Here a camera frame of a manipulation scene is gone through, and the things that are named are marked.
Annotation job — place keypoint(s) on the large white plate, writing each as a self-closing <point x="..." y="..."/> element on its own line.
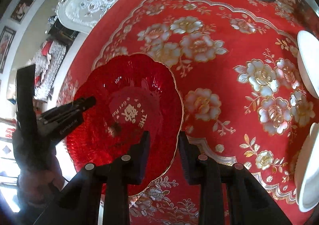
<point x="306" y="172"/>

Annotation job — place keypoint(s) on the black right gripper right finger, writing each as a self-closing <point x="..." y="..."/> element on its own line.
<point x="231" y="188"/>

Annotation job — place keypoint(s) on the red glass flower plate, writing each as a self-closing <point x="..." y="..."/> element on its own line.
<point x="133" y="94"/>

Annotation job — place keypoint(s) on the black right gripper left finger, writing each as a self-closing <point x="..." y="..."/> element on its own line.
<point x="79" y="201"/>

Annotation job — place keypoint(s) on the left hand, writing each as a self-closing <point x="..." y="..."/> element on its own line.
<point x="36" y="186"/>

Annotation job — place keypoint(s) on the red floral tablecloth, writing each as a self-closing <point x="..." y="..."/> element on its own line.
<point x="235" y="66"/>

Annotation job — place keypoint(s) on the small white bowl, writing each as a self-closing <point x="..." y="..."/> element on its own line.
<point x="307" y="60"/>

